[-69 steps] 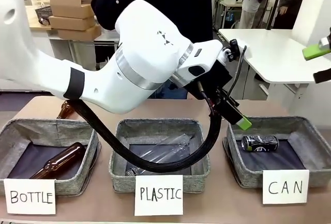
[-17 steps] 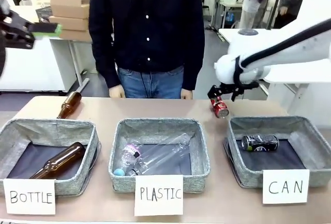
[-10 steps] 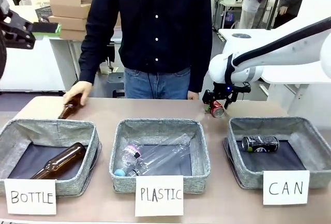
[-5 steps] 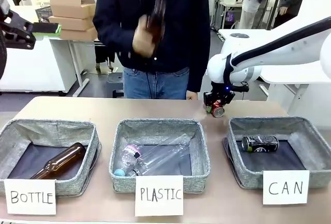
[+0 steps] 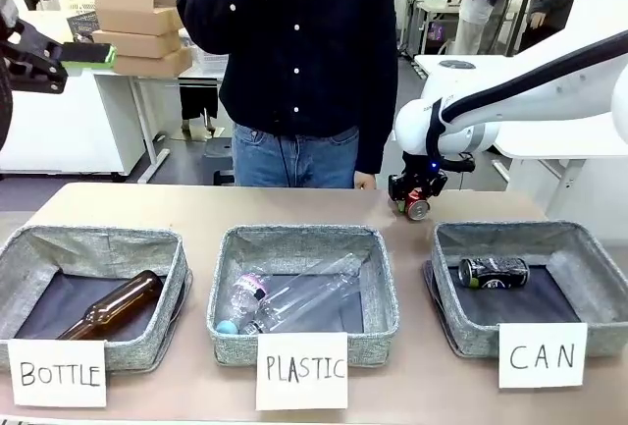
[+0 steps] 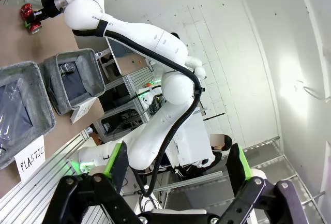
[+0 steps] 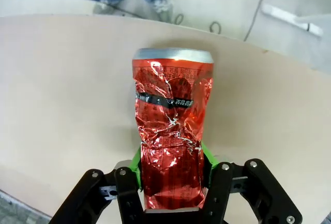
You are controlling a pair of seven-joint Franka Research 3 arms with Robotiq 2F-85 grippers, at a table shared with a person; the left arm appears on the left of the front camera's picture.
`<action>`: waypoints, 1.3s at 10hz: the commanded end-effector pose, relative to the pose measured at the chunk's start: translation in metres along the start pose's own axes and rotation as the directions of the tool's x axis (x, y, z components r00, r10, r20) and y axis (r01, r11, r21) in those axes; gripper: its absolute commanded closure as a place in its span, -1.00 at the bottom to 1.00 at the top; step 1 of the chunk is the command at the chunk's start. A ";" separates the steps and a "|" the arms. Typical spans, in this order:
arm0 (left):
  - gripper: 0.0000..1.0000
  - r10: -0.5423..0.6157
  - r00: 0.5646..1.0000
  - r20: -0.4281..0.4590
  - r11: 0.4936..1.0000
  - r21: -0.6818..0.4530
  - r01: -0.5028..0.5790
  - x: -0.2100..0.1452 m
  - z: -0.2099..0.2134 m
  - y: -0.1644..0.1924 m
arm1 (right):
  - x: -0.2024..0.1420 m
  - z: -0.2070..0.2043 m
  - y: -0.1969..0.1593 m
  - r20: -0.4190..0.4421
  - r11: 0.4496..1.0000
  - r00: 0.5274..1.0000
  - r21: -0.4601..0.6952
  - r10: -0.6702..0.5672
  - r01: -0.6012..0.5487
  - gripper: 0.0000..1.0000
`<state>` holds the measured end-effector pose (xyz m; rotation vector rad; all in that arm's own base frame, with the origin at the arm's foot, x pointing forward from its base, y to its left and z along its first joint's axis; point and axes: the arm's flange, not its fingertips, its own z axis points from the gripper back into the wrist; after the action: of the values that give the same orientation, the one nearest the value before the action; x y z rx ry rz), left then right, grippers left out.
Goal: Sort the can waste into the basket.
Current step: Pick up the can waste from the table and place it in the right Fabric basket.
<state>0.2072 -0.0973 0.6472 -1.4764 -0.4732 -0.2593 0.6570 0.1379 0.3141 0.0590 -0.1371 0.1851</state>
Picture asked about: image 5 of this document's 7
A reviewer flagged black silver drink can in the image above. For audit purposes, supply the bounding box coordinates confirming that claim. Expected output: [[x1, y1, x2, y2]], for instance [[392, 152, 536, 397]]
[[457, 255, 532, 291]]

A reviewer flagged black tripod pole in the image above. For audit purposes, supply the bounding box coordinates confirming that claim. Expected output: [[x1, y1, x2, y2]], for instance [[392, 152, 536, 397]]
[[504, 0, 544, 57]]

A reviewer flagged white paper sign BOTTLE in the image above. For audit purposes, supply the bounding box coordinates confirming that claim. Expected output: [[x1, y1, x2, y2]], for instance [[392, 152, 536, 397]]
[[7, 338, 108, 407]]

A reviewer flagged open cardboard box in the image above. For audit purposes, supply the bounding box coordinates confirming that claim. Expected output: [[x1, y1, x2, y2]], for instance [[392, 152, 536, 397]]
[[93, 0, 186, 37]]

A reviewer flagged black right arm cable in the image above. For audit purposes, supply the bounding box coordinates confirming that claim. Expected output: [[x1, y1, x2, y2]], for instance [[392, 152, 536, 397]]
[[424, 29, 628, 161]]

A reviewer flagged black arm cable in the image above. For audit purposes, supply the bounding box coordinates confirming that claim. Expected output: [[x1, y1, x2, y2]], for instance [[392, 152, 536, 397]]
[[0, 54, 14, 151], [424, 29, 628, 161]]

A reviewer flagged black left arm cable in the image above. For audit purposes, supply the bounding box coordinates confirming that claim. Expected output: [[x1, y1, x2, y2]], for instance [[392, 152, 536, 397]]
[[0, 54, 14, 151]]

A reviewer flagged white paper sign CAN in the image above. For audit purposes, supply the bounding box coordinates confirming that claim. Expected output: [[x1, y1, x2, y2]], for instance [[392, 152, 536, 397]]
[[497, 321, 589, 390]]

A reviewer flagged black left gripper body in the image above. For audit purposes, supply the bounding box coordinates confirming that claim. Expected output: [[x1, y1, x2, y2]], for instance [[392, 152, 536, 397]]
[[0, 18, 53, 71]]

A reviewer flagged red crushed drink can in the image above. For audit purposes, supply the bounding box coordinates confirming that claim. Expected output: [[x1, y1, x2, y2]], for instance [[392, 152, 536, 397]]
[[403, 187, 432, 222]]

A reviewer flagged light wooden table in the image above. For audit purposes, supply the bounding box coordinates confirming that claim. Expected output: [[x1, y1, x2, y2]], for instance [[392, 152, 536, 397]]
[[14, 11, 97, 46]]

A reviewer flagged grey fabric basket plastic sign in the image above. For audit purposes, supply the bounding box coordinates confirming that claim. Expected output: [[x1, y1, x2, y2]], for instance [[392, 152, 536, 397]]
[[205, 224, 401, 367]]

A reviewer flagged black mesh basket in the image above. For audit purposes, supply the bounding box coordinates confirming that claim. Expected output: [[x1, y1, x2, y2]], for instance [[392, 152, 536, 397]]
[[66, 11, 99, 44]]

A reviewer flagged person in dark shirt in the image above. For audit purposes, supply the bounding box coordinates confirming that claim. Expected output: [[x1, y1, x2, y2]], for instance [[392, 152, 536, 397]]
[[176, 0, 398, 189]]

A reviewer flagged grey fabric basket can sign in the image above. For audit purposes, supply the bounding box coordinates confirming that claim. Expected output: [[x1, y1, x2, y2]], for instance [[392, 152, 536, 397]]
[[422, 221, 628, 358]]

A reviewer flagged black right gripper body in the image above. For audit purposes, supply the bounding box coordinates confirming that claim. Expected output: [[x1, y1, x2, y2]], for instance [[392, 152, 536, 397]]
[[400, 151, 448, 188]]

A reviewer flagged closed flat cardboard box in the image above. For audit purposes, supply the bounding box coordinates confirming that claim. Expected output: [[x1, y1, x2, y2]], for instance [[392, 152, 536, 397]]
[[91, 27, 183, 60], [111, 46, 193, 78]]

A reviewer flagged long clear plastic bottle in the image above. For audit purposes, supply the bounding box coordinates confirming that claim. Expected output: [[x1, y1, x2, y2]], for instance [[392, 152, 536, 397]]
[[242, 251, 367, 334]]

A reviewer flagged white desk with legs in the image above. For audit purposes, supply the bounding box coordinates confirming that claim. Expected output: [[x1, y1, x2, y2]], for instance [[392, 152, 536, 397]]
[[92, 51, 230, 185]]

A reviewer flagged clear plastic bottle pink label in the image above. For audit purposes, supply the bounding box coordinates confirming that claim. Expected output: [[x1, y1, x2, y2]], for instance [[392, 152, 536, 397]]
[[215, 272, 269, 336]]

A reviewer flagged white paper sign PLASTIC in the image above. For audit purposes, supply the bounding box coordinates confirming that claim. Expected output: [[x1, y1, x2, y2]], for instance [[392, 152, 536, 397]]
[[254, 332, 349, 412]]

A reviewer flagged grey fabric basket bottle sign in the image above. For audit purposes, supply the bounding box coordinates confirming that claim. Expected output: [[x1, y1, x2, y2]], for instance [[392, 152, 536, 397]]
[[0, 224, 193, 372]]

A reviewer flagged large white table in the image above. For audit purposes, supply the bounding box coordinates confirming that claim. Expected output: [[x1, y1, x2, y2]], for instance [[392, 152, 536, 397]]
[[414, 54, 628, 223]]

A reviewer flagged background person white coat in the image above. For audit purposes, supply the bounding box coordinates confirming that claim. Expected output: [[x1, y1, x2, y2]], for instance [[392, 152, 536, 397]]
[[161, 0, 220, 134]]

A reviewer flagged brown glass bottle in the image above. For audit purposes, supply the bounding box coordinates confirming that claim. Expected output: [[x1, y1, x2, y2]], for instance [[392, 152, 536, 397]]
[[57, 269, 165, 341]]

